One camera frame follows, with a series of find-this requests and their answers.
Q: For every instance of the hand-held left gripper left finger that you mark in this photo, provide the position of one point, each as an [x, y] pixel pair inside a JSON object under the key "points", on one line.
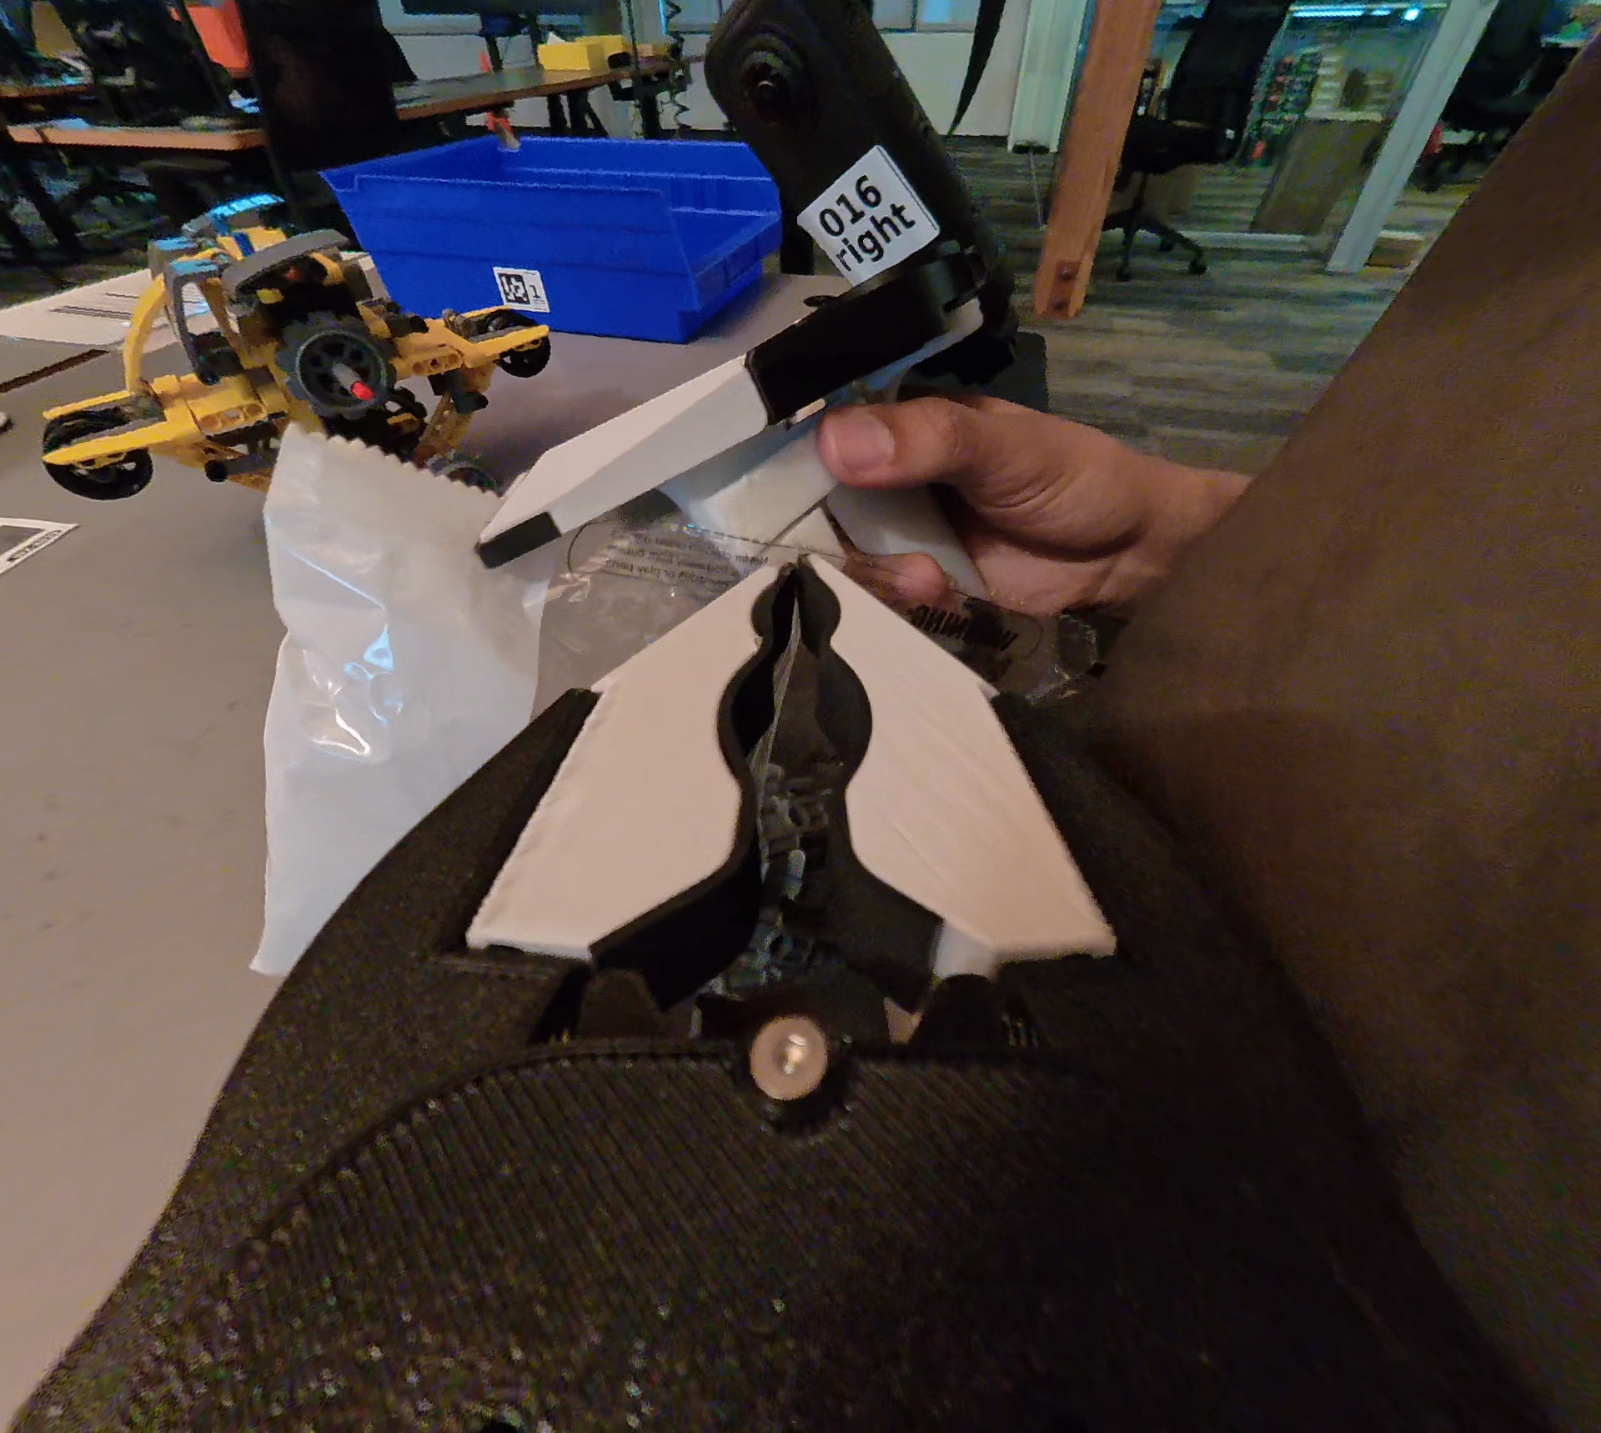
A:
{"points": [[626, 819]]}

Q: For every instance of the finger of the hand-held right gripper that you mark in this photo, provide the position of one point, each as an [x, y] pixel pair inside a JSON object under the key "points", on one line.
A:
{"points": [[626, 458]]}

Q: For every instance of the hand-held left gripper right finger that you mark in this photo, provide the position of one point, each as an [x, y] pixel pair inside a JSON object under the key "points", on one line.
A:
{"points": [[962, 819]]}

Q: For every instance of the clear bag of grey parts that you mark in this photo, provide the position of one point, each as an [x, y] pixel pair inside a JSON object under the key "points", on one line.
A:
{"points": [[651, 569]]}

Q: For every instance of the white plastic bag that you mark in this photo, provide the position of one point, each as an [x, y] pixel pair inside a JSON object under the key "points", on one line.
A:
{"points": [[375, 644]]}

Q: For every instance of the yellow toy brick vehicle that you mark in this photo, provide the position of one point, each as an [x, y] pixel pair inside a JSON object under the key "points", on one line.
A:
{"points": [[225, 394]]}

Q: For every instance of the person's right hand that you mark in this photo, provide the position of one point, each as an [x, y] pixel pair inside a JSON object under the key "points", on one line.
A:
{"points": [[1063, 508]]}

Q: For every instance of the yellow box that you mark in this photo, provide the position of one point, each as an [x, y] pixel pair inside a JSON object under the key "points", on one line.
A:
{"points": [[582, 53]]}

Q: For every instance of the blue plastic bin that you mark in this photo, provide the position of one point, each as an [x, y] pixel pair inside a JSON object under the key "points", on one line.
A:
{"points": [[601, 231]]}

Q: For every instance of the brown office desk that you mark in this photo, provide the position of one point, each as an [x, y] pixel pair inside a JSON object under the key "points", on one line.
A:
{"points": [[500, 88]]}

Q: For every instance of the white printed paper sheet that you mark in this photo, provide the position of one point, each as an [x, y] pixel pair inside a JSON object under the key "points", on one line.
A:
{"points": [[75, 313]]}

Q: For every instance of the yellow and black sticker sheet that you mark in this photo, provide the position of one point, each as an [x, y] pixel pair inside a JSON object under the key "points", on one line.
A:
{"points": [[25, 544]]}

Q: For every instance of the wooden post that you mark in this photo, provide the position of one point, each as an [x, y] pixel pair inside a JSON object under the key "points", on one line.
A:
{"points": [[1113, 81]]}

